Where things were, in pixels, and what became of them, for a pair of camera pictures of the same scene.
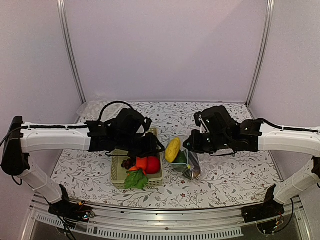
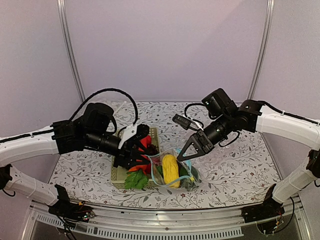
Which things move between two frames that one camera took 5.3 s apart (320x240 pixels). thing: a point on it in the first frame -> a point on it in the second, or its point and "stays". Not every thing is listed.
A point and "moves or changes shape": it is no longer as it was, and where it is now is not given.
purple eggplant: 194,163 -> 192,183
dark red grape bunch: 128,163 moves or changes shape
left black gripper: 151,149 -> 127,154
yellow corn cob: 172,149 -> 170,169
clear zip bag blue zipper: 183,161 moves or changes shape
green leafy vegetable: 136,179 stays
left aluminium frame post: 68,40 stays
